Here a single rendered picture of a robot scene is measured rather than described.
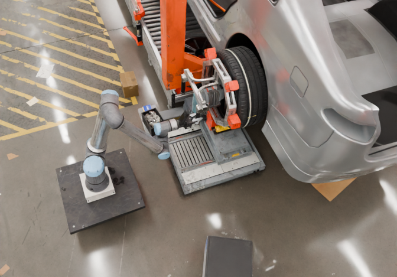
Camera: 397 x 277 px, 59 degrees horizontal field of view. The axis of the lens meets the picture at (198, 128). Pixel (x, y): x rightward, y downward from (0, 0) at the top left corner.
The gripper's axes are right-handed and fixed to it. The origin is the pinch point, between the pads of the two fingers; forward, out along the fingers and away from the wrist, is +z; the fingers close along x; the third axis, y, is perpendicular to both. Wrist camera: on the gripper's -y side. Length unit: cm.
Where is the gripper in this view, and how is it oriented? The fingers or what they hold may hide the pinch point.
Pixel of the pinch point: (200, 116)
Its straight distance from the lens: 275.0
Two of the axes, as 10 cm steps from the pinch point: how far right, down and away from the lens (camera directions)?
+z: 9.3, -2.5, 2.6
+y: -0.7, 5.9, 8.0
